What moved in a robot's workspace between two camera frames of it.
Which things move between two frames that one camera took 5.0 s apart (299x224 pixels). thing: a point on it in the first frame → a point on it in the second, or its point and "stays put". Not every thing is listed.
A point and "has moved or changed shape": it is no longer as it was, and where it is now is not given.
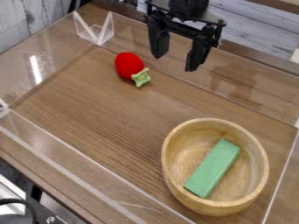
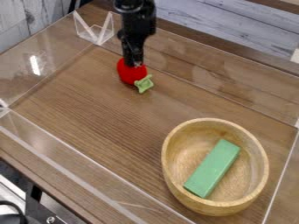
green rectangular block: x=211 y=168 stays put
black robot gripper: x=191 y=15 → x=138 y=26
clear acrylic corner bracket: x=97 y=33 stays put
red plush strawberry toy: x=130 y=66 has moved or changed shape
